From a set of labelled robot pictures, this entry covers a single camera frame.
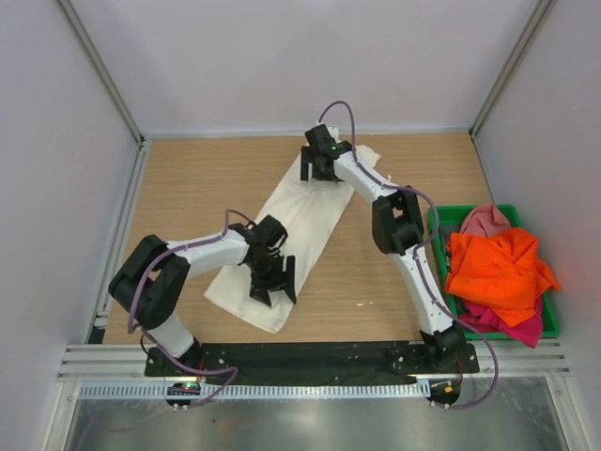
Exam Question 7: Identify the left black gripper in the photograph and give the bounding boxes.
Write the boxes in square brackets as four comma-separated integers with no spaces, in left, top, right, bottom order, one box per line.
[247,254,296,307]

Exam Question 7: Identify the cream white t shirt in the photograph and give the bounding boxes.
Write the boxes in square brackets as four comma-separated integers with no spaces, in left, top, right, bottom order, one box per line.
[203,143,382,334]

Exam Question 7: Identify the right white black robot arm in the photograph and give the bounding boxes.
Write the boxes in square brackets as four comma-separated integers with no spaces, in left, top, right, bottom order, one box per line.
[300,124,466,372]

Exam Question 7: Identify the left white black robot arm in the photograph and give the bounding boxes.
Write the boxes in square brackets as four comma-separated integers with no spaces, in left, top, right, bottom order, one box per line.
[108,215,297,376]

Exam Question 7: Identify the green plastic bin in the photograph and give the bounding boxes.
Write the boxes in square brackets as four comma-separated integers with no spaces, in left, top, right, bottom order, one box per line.
[428,204,560,342]

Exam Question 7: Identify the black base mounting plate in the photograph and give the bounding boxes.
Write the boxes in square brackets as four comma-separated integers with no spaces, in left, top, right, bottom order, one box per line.
[143,340,481,378]

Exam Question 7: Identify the pink t shirt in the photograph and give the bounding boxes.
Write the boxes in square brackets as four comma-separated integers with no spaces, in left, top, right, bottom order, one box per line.
[459,204,512,238]

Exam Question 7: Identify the magenta t shirt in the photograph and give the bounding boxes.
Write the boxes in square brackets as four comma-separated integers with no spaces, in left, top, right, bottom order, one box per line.
[459,298,544,348]

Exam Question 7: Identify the orange t shirt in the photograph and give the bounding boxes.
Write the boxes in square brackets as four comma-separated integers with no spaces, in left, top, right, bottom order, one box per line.
[445,227,562,327]

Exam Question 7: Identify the white slotted cable duct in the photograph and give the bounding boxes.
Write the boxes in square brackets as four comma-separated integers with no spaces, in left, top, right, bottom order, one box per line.
[78,381,430,401]

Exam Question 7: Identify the aluminium front frame rail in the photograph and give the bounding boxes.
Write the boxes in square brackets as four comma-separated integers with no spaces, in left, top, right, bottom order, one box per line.
[57,339,571,381]

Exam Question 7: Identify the left aluminium corner post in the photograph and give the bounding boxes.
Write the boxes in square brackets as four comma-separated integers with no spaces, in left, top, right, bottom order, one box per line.
[54,0,145,148]

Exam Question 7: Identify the aluminium corner post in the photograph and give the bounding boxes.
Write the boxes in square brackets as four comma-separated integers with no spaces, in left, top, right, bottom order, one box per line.
[469,0,556,142]
[54,0,145,148]

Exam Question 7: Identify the right aluminium corner post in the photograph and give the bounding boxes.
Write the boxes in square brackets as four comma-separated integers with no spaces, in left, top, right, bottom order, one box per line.
[469,0,556,142]

